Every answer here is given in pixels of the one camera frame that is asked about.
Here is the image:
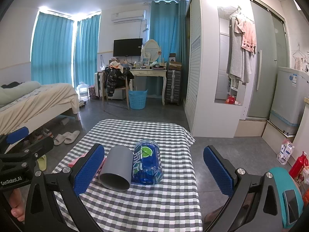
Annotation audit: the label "wide teal curtain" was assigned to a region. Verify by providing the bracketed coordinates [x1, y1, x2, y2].
[30, 11, 74, 89]

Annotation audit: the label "person's left hand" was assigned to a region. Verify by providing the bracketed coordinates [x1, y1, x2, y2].
[9, 188, 26, 224]

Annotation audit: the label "white wardrobe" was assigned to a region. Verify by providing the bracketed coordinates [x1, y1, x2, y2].
[184, 0, 261, 139]

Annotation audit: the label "white air conditioner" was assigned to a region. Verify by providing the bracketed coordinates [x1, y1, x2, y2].
[111, 10, 147, 24]

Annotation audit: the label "clear water jug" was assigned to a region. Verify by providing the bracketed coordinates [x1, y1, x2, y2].
[77, 81, 90, 101]

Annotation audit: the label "black smartphone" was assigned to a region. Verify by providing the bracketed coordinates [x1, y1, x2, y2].
[283, 189, 300, 226]

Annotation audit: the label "bed with beige sheet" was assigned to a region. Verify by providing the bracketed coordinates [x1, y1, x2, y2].
[0, 82, 81, 136]

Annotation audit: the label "teal rounded object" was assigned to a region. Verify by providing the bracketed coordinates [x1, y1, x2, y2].
[267, 167, 305, 232]

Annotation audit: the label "grey cup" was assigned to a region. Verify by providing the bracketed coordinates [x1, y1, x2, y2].
[98, 145, 134, 191]

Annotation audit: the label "peach cloth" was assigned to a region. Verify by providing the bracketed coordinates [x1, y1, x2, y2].
[110, 61, 124, 73]

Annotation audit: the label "grey checkered tablecloth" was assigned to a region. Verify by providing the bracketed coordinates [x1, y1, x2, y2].
[52, 119, 204, 232]

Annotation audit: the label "pink flat object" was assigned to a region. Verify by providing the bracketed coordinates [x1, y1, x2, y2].
[68, 153, 108, 174]

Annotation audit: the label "frosted glass door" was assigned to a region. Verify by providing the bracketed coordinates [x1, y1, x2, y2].
[246, 0, 290, 122]

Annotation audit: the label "yellow green slipper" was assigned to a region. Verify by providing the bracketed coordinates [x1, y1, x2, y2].
[36, 154, 48, 172]

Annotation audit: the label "pale green duvet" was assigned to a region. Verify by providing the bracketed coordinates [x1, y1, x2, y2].
[0, 81, 42, 106]

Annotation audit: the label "blue laundry basket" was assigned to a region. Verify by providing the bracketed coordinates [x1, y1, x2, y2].
[128, 89, 148, 110]

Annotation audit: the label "dark jacket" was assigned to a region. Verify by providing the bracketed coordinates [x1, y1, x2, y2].
[104, 66, 135, 97]

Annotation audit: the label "tall teal curtain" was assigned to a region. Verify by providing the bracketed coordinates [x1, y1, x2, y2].
[149, 0, 190, 100]

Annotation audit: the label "grey hanging towel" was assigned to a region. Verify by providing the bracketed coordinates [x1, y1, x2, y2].
[226, 16, 252, 83]

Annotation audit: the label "shoes under bed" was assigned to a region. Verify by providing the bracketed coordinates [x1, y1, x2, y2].
[30, 128, 54, 142]

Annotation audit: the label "white slipper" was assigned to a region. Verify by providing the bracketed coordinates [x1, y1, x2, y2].
[53, 133, 66, 146]
[64, 130, 81, 145]

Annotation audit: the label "narrow teal curtain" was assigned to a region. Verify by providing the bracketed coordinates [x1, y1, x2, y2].
[73, 13, 101, 88]

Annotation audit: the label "white refill pouch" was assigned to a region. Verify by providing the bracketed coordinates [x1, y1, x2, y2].
[276, 139, 295, 165]

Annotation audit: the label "white oval mirror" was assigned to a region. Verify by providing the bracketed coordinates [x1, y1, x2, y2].
[141, 39, 163, 65]

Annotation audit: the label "white dressing table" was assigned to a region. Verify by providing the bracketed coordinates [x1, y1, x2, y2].
[130, 62, 168, 106]

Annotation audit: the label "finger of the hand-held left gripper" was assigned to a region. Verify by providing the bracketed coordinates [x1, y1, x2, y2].
[13, 136, 55, 162]
[0, 126, 30, 153]

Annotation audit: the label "red plastic bottle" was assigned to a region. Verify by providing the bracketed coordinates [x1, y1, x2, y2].
[288, 151, 309, 182]

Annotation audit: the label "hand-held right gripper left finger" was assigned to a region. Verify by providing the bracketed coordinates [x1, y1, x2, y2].
[24, 143, 105, 232]

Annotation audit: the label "hanger with pink cloths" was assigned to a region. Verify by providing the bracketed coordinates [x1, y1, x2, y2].
[291, 43, 309, 72]

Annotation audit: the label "blue cut plastic bottle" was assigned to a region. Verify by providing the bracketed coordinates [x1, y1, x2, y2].
[131, 139, 164, 183]

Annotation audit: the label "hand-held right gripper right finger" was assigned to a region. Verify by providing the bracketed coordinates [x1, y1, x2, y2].
[203, 145, 284, 232]

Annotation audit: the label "pink hanging towel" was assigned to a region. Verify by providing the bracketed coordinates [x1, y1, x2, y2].
[235, 14, 257, 54]

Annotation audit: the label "cardboard box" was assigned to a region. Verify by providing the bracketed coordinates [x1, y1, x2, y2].
[169, 53, 183, 71]

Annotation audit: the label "black television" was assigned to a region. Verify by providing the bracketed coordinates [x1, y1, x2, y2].
[113, 38, 143, 57]

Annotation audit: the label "white washing machine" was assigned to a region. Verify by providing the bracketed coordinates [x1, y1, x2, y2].
[268, 66, 309, 136]

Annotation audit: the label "grey suitcase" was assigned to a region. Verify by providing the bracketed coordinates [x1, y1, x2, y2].
[165, 69, 182, 106]

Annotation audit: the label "wooden chair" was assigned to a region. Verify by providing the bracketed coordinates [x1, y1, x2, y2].
[102, 71, 131, 111]

